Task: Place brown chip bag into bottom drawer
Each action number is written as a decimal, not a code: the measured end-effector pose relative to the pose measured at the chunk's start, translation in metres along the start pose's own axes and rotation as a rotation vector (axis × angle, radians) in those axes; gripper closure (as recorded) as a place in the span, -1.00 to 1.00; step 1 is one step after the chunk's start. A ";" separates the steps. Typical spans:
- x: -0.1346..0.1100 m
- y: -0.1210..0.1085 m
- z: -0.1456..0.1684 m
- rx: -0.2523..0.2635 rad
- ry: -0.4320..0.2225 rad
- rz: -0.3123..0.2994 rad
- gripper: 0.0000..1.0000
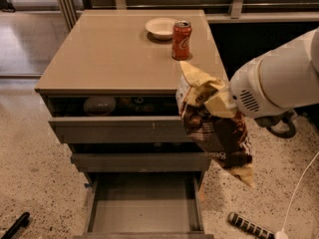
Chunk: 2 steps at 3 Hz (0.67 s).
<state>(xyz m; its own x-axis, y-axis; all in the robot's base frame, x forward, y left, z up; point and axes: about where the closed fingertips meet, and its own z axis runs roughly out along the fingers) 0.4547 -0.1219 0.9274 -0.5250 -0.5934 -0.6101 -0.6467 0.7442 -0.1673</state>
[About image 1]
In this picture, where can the black striped cylinder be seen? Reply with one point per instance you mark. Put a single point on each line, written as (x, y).
(249, 227)

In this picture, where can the grey drawer cabinet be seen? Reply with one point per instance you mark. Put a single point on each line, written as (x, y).
(110, 53)

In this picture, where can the black handle on floor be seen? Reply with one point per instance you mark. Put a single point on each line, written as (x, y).
(22, 221)

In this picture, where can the brown chip bag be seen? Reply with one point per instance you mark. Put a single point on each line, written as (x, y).
(225, 140)

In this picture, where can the grey middle drawer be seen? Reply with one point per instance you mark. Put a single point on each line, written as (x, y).
(139, 157)

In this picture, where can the white bowl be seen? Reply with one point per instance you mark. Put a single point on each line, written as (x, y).
(161, 28)

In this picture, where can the grey drawer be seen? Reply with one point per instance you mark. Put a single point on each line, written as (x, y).
(158, 205)
(134, 120)
(139, 157)

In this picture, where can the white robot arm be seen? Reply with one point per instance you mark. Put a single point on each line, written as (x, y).
(302, 56)

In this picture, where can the grey bottom drawer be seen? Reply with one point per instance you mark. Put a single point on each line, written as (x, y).
(158, 205)

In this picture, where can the dark round object in drawer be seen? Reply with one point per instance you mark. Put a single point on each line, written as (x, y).
(99, 105)

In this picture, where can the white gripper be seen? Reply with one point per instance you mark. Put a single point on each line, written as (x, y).
(248, 90)

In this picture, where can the orange soda can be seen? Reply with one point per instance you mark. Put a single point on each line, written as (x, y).
(181, 32)

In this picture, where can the grey top drawer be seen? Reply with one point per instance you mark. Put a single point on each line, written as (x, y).
(134, 120)

